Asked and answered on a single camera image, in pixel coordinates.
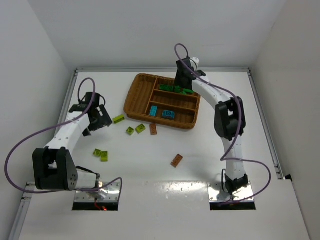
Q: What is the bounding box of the lime sloped lego brick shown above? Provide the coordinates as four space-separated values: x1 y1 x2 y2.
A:
135 124 146 134

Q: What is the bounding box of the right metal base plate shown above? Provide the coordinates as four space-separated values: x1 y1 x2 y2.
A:
207 182 255 203

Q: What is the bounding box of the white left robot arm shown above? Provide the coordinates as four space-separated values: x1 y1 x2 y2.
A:
32 92 112 192

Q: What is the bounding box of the metal base plate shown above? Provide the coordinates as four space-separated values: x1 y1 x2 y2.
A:
73 181 122 203
207 182 255 203

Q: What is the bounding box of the lime long lego brick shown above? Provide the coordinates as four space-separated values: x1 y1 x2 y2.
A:
112 114 125 124

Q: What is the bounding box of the brown lego brick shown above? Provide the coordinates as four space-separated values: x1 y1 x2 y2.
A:
149 123 158 136

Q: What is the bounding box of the green long lego brick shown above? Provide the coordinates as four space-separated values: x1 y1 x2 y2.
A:
174 86 183 93

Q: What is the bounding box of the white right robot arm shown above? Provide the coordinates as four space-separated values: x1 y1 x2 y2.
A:
174 57 249 194

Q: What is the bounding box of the cyan patterned round lego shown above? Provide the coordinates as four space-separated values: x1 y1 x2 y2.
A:
161 110 175 120

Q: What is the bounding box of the green lego plate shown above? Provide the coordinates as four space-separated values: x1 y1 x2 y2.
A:
183 88 194 94

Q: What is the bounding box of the green shiny lego brick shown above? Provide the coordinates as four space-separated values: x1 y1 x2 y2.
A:
159 84 170 91

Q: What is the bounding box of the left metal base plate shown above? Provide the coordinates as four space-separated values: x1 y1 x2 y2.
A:
73 181 122 203

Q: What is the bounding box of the brown lego brick lone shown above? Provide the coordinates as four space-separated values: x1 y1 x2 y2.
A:
170 154 183 168

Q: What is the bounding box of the lime square lego brick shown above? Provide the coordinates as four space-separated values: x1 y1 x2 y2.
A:
126 126 135 136

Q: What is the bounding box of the cyan long lego brick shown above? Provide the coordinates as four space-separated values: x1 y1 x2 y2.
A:
149 105 158 117

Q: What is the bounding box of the brown wicker divided basket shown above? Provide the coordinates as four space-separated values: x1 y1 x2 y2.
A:
123 73 201 130

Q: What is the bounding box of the dark green lego block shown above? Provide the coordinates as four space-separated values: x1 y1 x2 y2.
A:
167 85 176 93

